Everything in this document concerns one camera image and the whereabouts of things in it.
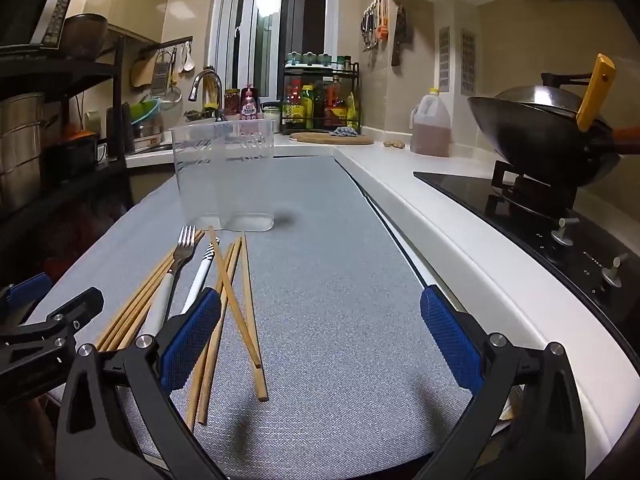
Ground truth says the hanging wooden board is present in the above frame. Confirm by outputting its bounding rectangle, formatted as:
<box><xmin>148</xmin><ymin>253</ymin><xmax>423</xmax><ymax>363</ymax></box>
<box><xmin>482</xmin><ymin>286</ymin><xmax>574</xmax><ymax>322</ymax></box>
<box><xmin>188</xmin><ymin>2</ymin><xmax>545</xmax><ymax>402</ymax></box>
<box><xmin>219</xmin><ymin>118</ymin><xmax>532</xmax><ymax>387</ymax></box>
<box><xmin>131</xmin><ymin>55</ymin><xmax>159</xmax><ymax>89</ymax></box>

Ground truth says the black wall rail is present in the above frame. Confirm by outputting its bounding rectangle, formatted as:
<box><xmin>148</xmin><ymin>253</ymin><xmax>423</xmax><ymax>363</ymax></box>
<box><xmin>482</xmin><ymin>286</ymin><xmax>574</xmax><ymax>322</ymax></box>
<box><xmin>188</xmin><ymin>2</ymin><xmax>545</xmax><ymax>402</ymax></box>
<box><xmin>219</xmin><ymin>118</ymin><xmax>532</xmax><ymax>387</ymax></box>
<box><xmin>137</xmin><ymin>36</ymin><xmax>194</xmax><ymax>61</ymax></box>

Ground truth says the black wire spice rack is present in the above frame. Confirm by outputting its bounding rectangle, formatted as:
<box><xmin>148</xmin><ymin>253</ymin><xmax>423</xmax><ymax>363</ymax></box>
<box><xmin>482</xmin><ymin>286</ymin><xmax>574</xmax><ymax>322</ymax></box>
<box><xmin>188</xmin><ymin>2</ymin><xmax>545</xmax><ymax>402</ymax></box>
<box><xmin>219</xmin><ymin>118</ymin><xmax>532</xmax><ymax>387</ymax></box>
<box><xmin>281</xmin><ymin>61</ymin><xmax>362</xmax><ymax>134</ymax></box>

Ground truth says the black glass gas stove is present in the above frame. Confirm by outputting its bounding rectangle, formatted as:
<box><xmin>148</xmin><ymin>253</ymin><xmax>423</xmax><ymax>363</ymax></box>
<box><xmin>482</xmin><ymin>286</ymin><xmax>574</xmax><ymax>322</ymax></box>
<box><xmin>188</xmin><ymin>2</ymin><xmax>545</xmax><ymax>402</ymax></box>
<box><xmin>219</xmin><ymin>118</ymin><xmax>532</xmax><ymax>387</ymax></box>
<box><xmin>414</xmin><ymin>160</ymin><xmax>640</xmax><ymax>321</ymax></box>

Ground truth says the red-cap sauce bottle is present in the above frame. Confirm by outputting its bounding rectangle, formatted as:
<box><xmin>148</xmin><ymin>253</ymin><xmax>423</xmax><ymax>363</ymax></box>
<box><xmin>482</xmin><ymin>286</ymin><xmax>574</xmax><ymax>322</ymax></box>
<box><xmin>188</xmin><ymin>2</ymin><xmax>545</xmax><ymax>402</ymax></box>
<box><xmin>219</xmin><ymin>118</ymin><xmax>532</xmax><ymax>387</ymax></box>
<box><xmin>287</xmin><ymin>80</ymin><xmax>303</xmax><ymax>129</ymax></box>

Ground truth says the stainless steel sink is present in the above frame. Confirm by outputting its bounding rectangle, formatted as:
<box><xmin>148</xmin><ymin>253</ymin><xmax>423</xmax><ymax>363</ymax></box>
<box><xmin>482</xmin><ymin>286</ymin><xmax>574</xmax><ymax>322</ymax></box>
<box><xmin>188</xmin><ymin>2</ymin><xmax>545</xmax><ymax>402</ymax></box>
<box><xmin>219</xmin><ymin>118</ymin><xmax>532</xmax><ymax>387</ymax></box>
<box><xmin>131</xmin><ymin>141</ymin><xmax>174</xmax><ymax>157</ymax></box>

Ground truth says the large steel pot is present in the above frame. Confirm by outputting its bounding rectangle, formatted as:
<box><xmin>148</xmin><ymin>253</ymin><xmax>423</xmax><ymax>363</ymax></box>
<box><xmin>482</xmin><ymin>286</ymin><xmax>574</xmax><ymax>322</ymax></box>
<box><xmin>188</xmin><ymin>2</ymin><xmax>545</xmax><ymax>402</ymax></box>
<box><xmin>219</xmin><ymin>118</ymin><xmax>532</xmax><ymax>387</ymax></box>
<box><xmin>0</xmin><ymin>92</ymin><xmax>47</xmax><ymax>212</ymax></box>

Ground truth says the brown glass pot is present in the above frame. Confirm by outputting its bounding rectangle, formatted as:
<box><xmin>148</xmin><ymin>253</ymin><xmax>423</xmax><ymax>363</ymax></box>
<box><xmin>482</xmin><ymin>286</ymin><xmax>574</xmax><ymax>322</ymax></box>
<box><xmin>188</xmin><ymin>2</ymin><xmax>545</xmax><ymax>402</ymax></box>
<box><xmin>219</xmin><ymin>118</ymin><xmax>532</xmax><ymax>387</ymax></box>
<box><xmin>64</xmin><ymin>13</ymin><xmax>109</xmax><ymax>59</ymax></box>

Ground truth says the orange-red oil bottle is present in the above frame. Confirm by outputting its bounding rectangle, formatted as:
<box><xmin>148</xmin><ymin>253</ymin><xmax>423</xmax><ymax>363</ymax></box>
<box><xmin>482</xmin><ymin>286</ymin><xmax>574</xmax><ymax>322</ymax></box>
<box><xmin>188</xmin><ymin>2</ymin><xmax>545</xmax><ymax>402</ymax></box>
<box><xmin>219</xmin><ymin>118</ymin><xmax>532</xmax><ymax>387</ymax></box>
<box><xmin>324</xmin><ymin>76</ymin><xmax>349</xmax><ymax>129</ymax></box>

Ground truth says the white-framed window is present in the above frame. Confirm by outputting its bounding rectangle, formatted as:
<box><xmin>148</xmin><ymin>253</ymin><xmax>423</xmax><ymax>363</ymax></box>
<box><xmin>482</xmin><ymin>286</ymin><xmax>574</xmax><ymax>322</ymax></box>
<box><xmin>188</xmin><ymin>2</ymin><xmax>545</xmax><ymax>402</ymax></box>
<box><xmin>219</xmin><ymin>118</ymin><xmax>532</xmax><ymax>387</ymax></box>
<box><xmin>207</xmin><ymin>0</ymin><xmax>347</xmax><ymax>111</ymax></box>

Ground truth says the black metal shelf rack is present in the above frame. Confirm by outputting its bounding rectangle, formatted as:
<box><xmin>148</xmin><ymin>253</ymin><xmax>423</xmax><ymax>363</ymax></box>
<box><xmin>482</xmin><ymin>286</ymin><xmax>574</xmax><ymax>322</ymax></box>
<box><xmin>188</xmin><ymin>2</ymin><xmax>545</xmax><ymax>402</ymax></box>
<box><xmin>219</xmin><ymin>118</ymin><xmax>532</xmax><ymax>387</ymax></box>
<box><xmin>0</xmin><ymin>35</ymin><xmax>132</xmax><ymax>223</ymax></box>

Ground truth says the yellow-handled spatula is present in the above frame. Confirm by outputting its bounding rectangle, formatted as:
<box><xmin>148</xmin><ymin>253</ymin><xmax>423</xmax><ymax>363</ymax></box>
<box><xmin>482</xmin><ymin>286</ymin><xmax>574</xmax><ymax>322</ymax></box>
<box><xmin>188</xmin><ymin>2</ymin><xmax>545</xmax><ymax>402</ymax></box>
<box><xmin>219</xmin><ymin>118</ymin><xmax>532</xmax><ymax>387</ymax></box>
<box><xmin>575</xmin><ymin>53</ymin><xmax>617</xmax><ymax>133</ymax></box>

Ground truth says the steel stove knob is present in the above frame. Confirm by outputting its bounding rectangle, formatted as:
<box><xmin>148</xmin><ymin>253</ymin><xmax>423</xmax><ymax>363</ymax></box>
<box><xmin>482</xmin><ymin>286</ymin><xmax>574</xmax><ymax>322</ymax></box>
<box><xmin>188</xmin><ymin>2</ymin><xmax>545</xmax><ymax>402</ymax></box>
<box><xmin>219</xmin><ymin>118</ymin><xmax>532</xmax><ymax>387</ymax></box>
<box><xmin>601</xmin><ymin>254</ymin><xmax>630</xmax><ymax>289</ymax></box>
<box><xmin>550</xmin><ymin>217</ymin><xmax>581</xmax><ymax>247</ymax></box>

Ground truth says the grey wall vent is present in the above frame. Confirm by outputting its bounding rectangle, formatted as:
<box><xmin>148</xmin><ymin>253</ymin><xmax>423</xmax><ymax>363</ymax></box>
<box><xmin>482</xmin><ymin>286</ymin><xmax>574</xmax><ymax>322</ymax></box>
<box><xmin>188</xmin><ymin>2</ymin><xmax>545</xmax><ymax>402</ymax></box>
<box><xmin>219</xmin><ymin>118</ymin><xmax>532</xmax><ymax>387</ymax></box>
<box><xmin>439</xmin><ymin>26</ymin><xmax>451</xmax><ymax>94</ymax></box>
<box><xmin>460</xmin><ymin>30</ymin><xmax>477</xmax><ymax>95</ymax></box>

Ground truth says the steel wok lid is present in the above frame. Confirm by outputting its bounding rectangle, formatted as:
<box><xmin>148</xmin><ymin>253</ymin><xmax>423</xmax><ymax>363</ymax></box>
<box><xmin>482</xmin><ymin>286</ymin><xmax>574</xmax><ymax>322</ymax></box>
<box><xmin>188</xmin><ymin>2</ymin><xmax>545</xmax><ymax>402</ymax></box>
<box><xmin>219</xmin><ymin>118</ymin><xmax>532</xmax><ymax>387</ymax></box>
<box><xmin>492</xmin><ymin>72</ymin><xmax>613</xmax><ymax>123</ymax></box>

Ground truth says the pile of wooden chopsticks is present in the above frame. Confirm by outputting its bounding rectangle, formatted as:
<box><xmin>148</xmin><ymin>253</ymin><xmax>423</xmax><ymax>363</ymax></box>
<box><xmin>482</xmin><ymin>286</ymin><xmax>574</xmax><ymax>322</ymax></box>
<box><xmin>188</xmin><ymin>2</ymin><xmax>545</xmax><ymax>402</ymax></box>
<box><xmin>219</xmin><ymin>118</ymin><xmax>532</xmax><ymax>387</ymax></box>
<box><xmin>95</xmin><ymin>226</ymin><xmax>270</xmax><ymax>427</ymax></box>

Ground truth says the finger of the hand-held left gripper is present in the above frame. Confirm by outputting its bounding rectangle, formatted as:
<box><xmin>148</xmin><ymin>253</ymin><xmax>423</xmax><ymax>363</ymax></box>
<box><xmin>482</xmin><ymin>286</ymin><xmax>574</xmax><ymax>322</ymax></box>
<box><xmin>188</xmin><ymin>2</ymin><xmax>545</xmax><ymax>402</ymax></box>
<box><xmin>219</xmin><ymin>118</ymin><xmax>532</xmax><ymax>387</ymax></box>
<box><xmin>0</xmin><ymin>274</ymin><xmax>53</xmax><ymax>328</ymax></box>
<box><xmin>0</xmin><ymin>287</ymin><xmax>105</xmax><ymax>403</ymax></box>

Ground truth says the white-handled steel fork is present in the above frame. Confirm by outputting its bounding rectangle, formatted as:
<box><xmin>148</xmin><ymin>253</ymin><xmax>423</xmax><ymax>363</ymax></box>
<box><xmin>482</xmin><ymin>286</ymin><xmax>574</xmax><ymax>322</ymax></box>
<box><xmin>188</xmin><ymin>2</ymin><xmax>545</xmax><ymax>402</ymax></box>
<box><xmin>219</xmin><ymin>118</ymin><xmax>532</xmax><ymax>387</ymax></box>
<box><xmin>136</xmin><ymin>225</ymin><xmax>197</xmax><ymax>341</ymax></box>

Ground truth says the grey textured mat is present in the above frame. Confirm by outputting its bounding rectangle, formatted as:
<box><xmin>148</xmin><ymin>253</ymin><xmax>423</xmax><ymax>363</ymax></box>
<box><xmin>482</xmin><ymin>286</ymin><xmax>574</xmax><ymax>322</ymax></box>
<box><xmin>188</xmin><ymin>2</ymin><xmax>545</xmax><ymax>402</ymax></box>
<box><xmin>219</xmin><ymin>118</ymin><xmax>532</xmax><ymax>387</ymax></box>
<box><xmin>25</xmin><ymin>154</ymin><xmax>521</xmax><ymax>480</ymax></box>

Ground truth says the black wok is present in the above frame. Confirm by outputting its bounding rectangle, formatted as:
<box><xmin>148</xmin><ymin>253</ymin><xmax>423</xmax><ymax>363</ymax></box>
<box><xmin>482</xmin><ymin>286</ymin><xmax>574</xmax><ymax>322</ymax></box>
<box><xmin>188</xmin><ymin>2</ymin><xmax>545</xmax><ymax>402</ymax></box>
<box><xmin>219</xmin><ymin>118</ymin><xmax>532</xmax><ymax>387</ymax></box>
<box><xmin>467</xmin><ymin>96</ymin><xmax>640</xmax><ymax>188</ymax></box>

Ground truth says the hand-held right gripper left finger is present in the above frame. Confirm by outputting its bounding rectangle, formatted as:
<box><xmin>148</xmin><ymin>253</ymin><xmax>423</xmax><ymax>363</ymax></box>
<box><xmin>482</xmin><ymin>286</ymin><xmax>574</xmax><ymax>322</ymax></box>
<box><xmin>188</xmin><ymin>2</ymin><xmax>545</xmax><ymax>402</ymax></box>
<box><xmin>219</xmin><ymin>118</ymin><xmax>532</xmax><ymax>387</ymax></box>
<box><xmin>55</xmin><ymin>287</ymin><xmax>223</xmax><ymax>480</ymax></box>

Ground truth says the microwave oven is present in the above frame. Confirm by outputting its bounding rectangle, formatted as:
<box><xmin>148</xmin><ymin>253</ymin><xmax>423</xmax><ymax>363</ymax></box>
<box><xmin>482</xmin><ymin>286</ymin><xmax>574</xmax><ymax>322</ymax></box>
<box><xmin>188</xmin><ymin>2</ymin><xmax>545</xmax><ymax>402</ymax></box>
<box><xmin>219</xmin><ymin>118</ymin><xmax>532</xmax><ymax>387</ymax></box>
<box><xmin>0</xmin><ymin>0</ymin><xmax>81</xmax><ymax>50</ymax></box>

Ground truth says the hanging metal grater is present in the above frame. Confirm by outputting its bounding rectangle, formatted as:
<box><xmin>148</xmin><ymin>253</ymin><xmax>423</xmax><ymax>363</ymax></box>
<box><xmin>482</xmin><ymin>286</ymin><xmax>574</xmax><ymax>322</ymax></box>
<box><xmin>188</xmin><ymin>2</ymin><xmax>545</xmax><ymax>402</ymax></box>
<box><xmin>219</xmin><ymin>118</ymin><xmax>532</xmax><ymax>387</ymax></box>
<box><xmin>151</xmin><ymin>51</ymin><xmax>169</xmax><ymax>96</ymax></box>

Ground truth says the plastic oil jug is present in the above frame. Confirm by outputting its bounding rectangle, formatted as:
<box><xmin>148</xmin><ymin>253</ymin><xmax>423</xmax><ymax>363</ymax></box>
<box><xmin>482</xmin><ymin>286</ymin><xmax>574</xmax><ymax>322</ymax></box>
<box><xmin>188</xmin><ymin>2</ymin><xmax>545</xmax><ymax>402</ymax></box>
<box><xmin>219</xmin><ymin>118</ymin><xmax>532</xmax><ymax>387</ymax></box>
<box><xmin>410</xmin><ymin>87</ymin><xmax>452</xmax><ymax>157</ymax></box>

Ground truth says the yellow-cap green bottle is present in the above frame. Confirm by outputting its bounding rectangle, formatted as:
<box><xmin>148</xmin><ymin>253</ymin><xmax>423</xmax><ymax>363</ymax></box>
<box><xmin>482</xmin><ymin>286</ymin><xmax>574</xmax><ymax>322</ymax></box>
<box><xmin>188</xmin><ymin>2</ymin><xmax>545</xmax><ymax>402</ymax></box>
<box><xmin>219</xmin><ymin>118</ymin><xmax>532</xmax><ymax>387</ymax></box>
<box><xmin>300</xmin><ymin>84</ymin><xmax>315</xmax><ymax>130</ymax></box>

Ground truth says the green bowl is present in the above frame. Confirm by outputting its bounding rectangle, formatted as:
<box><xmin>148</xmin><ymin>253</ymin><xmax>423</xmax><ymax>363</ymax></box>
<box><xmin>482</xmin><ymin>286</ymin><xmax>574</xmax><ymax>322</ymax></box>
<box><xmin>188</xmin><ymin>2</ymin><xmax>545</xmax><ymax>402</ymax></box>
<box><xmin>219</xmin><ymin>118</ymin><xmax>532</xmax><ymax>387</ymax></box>
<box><xmin>127</xmin><ymin>99</ymin><xmax>164</xmax><ymax>127</ymax></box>

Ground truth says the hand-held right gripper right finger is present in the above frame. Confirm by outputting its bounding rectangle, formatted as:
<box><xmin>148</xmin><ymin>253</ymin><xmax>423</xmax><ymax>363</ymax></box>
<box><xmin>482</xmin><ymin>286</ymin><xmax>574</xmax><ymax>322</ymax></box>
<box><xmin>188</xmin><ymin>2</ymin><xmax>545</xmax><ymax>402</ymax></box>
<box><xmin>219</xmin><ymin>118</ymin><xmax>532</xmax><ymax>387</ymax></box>
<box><xmin>415</xmin><ymin>285</ymin><xmax>588</xmax><ymax>480</ymax></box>

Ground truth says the chrome kitchen faucet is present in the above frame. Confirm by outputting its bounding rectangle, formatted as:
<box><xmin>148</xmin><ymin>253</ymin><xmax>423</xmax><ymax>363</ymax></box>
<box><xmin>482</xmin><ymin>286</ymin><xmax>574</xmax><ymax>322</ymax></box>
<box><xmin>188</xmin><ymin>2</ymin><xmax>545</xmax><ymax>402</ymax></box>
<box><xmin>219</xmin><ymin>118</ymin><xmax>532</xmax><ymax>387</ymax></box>
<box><xmin>187</xmin><ymin>70</ymin><xmax>226</xmax><ymax>122</ymax></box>

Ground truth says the clear plastic container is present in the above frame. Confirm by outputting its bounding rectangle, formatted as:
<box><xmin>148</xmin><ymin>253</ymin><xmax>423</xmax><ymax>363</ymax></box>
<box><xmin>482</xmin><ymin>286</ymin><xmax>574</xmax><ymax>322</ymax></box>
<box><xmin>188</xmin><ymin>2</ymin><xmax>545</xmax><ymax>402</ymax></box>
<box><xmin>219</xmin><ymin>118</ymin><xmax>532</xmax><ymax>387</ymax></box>
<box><xmin>171</xmin><ymin>119</ymin><xmax>277</xmax><ymax>233</ymax></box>

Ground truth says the round wooden cutting board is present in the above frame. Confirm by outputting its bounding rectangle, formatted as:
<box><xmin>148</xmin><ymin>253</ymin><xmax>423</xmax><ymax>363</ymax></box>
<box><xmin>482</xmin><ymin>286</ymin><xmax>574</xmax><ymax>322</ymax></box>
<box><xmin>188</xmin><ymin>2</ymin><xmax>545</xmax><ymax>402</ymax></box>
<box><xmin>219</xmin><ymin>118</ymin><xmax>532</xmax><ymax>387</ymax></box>
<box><xmin>289</xmin><ymin>131</ymin><xmax>376</xmax><ymax>146</ymax></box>

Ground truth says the pink dish soap bottle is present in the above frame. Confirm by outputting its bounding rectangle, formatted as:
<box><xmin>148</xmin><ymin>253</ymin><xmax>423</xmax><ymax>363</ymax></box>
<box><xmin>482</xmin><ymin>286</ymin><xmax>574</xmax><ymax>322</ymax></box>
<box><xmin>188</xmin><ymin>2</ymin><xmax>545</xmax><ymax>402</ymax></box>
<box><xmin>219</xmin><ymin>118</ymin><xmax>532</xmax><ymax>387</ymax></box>
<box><xmin>240</xmin><ymin>84</ymin><xmax>261</xmax><ymax>121</ymax></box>

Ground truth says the striped-handle utensil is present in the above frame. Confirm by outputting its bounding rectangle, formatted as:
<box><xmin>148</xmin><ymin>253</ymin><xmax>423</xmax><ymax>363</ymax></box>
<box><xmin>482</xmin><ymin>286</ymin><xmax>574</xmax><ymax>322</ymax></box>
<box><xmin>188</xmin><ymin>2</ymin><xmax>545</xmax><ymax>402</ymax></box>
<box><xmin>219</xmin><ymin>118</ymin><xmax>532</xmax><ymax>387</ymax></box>
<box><xmin>180</xmin><ymin>236</ymin><xmax>221</xmax><ymax>313</ymax></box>

